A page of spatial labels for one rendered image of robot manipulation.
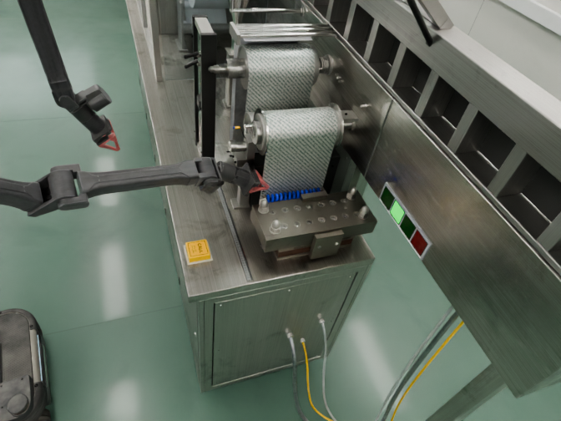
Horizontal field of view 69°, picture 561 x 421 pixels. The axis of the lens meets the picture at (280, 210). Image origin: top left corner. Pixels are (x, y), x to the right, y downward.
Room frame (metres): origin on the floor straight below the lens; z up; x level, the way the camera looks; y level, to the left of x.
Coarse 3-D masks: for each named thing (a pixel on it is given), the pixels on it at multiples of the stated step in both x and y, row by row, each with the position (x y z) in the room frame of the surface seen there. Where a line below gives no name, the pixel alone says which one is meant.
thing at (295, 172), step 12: (276, 156) 1.04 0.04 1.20; (288, 156) 1.05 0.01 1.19; (300, 156) 1.07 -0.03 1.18; (312, 156) 1.09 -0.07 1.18; (324, 156) 1.11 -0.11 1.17; (264, 168) 1.02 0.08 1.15; (276, 168) 1.04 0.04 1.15; (288, 168) 1.06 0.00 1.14; (300, 168) 1.08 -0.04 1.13; (312, 168) 1.10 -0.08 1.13; (324, 168) 1.12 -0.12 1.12; (264, 180) 1.02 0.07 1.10; (276, 180) 1.04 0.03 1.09; (288, 180) 1.06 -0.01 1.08; (300, 180) 1.08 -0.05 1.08; (312, 180) 1.10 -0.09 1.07; (264, 192) 1.02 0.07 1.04; (276, 192) 1.04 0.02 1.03; (300, 192) 1.08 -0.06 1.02
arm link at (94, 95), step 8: (88, 88) 1.11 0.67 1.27; (96, 88) 1.11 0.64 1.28; (64, 96) 1.03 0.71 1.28; (80, 96) 1.08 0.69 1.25; (88, 96) 1.08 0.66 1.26; (96, 96) 1.10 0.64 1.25; (104, 96) 1.10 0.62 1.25; (64, 104) 1.02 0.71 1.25; (72, 104) 1.04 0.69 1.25; (96, 104) 1.08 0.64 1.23; (104, 104) 1.10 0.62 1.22
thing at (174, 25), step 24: (144, 0) 2.24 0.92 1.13; (168, 0) 1.88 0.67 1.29; (192, 0) 1.93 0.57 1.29; (216, 0) 1.98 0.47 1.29; (264, 0) 2.08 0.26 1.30; (168, 24) 1.88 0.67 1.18; (216, 24) 1.98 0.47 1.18; (168, 48) 1.87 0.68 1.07; (192, 48) 1.93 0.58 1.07; (216, 48) 1.98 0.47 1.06; (168, 72) 1.87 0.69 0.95; (192, 72) 1.92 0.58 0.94
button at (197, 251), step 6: (204, 240) 0.87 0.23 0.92; (186, 246) 0.83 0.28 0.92; (192, 246) 0.83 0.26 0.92; (198, 246) 0.83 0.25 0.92; (204, 246) 0.84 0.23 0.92; (192, 252) 0.81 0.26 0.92; (198, 252) 0.81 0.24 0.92; (204, 252) 0.81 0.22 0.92; (192, 258) 0.78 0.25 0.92; (198, 258) 0.79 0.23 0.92; (204, 258) 0.80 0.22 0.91
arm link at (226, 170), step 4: (220, 164) 0.96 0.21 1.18; (224, 164) 0.96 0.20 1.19; (228, 164) 0.97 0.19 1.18; (220, 168) 0.95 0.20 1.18; (224, 168) 0.95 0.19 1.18; (228, 168) 0.96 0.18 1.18; (232, 168) 0.97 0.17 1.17; (220, 172) 0.94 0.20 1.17; (224, 172) 0.94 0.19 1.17; (228, 172) 0.95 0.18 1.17; (232, 172) 0.95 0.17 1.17; (224, 176) 0.93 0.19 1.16; (228, 176) 0.94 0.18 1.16; (232, 176) 0.95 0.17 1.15; (224, 180) 0.94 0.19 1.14; (228, 180) 0.94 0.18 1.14
